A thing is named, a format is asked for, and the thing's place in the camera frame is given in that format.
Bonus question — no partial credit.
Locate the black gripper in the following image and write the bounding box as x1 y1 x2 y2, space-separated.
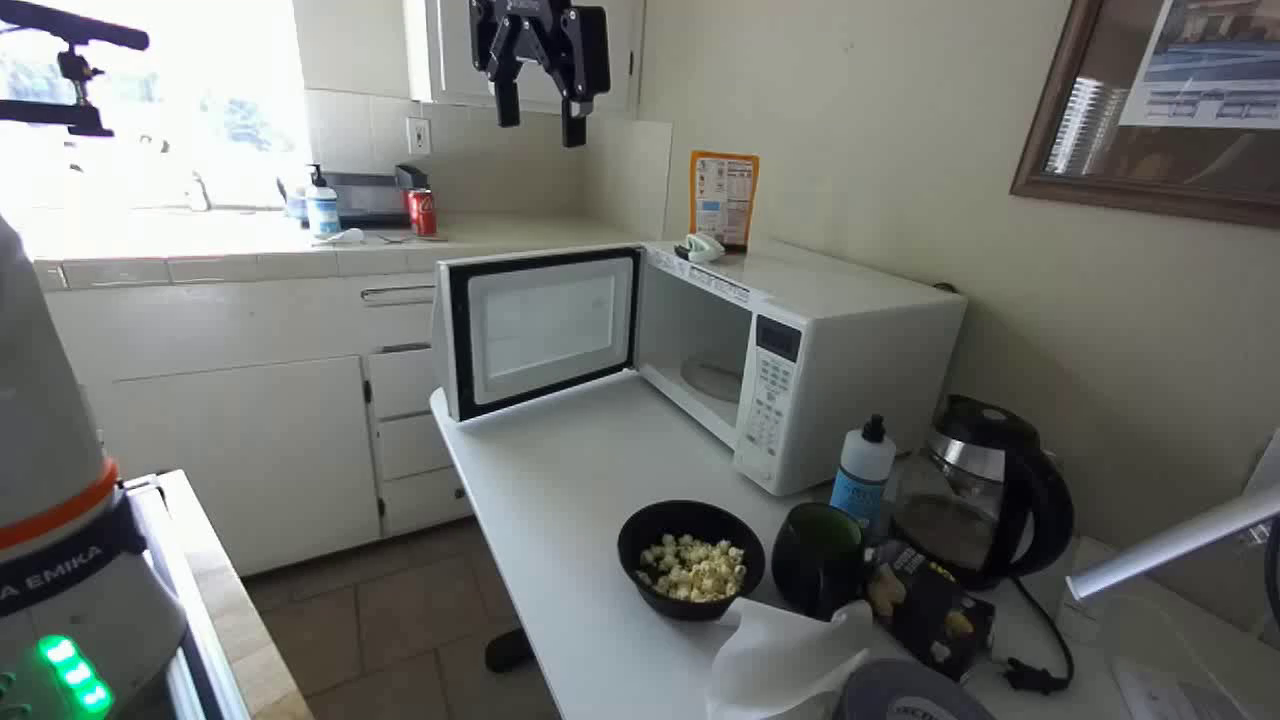
465 0 616 152

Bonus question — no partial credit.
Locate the black bowl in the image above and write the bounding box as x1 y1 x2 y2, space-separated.
616 497 772 624

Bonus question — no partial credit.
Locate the popcorn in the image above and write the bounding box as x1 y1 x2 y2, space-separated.
636 530 753 608

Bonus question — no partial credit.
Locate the white microwave oven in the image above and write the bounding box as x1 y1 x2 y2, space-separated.
438 234 973 498

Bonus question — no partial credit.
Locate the red can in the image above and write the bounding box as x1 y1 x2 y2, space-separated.
406 184 445 243

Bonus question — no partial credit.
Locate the black silver toaster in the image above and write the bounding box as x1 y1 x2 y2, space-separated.
315 159 438 232

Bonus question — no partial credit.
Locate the orange framed card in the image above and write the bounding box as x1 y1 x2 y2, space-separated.
686 146 768 255

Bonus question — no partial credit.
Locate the small white object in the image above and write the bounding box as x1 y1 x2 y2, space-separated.
673 229 732 266

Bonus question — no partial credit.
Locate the small blue white bottle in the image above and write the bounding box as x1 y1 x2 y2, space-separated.
299 164 350 243

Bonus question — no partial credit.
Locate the bright window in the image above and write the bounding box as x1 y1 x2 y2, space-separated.
0 0 314 216

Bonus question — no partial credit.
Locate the white kitchen base cabinet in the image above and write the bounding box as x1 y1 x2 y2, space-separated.
38 265 482 578

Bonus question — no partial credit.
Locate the blue bottle with white cap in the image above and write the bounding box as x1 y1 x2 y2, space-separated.
829 410 902 543

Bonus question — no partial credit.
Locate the dark green cup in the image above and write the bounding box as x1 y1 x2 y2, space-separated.
768 498 871 624

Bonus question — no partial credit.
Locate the black table foot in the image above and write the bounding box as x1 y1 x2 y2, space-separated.
482 624 537 678

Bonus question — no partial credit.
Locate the beige robot stand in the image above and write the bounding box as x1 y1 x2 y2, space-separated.
125 465 321 720

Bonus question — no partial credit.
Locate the black glass electric kettle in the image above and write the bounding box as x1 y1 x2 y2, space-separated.
887 392 1079 596

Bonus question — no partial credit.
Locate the white paper towel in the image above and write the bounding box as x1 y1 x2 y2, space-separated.
705 596 879 720

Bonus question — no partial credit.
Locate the wood framed picture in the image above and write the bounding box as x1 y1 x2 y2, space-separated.
1008 0 1280 232

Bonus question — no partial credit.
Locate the black snack box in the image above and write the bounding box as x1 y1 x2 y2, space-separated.
863 535 1002 684

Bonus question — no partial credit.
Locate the grey tape roll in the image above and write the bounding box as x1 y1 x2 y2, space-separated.
829 654 1002 720

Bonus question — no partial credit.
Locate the white metal bar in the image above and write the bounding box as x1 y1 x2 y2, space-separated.
1066 480 1280 604

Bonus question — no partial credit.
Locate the white wall cabinet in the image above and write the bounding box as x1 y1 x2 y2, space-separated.
400 0 653 120

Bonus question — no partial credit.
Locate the white wall outlet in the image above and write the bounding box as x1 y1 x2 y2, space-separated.
400 111 438 164

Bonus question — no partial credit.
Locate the black kettle power cable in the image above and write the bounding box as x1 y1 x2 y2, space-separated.
984 571 1079 700

